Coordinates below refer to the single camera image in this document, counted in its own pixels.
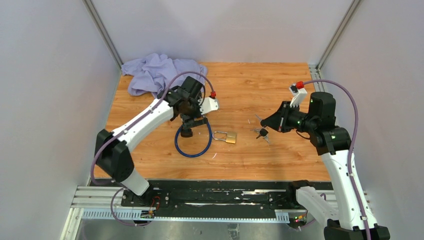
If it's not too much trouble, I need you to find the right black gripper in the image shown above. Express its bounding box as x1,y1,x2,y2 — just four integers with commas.
262,101,316,134

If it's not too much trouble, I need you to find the small black padlock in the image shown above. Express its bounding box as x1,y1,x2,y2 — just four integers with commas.
179,126,193,138

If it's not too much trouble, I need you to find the black head key pair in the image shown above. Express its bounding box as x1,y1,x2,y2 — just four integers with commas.
254,114,270,140

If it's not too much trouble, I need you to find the blue cable lock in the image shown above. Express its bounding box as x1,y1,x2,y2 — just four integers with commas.
173,122,213,158

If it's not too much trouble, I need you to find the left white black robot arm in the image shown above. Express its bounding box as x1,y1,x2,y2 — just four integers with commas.
91,71,219,207

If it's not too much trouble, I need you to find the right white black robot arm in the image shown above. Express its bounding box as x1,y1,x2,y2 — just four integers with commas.
260,92,391,240

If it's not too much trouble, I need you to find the silver key bunch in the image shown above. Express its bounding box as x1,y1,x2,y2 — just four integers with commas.
253,127,271,145

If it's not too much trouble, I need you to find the brass padlock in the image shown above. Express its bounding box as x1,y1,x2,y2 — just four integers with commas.
211,131,237,144

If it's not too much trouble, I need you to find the crumpled lavender cloth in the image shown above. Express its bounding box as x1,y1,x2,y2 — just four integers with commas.
121,53,208,97

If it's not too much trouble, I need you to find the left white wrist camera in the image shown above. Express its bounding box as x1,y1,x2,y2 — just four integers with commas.
198,91,220,116

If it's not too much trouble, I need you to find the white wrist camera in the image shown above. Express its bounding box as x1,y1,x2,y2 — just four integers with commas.
198,91,220,116
289,81,308,108

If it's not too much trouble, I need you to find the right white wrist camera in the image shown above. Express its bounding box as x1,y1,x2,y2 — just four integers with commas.
289,81,308,108

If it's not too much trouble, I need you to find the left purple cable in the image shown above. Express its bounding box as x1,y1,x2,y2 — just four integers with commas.
90,71,215,228

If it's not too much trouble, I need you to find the purple cable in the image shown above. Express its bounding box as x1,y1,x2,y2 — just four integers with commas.
303,79,373,240
90,71,215,228

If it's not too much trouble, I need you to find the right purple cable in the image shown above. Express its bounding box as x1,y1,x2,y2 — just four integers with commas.
303,79,373,240

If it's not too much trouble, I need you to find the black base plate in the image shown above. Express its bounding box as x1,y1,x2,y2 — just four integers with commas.
110,179,308,221

